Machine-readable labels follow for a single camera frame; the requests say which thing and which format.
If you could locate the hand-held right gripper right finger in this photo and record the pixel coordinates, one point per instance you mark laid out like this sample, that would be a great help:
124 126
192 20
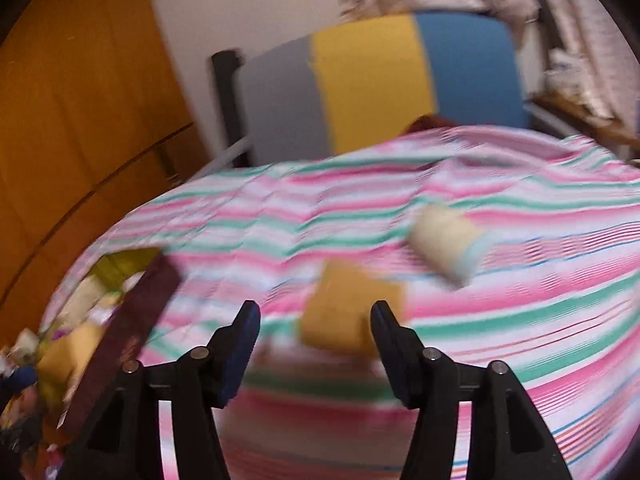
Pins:
395 365

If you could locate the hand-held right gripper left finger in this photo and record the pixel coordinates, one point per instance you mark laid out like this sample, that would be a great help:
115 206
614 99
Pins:
240 355

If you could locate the thin yellow sponge piece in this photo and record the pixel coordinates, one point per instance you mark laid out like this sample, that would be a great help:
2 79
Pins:
340 310

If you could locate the maroon tin box gold inside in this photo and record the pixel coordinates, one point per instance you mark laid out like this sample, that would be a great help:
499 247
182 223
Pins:
130 320

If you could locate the purple plastic bag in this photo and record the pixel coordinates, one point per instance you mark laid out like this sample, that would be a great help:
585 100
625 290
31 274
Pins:
59 334

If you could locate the striped pink green tablecloth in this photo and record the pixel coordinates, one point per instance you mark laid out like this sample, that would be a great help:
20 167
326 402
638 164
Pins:
500 335

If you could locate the cream rolled sock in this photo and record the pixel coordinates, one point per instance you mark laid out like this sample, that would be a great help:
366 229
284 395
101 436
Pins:
442 240

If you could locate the dark red cloth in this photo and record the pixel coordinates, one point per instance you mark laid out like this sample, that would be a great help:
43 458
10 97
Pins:
435 124

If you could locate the grey yellow blue chair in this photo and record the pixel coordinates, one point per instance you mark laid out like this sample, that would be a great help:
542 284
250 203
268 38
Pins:
370 85

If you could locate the wooden wardrobe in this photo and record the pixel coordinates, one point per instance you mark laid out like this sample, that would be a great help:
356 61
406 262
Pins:
75 110

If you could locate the wooden side desk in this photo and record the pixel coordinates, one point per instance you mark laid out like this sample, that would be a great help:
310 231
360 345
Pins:
590 120

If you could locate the cream patterned curtain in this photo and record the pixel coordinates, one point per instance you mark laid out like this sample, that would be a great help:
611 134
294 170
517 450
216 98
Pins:
585 20

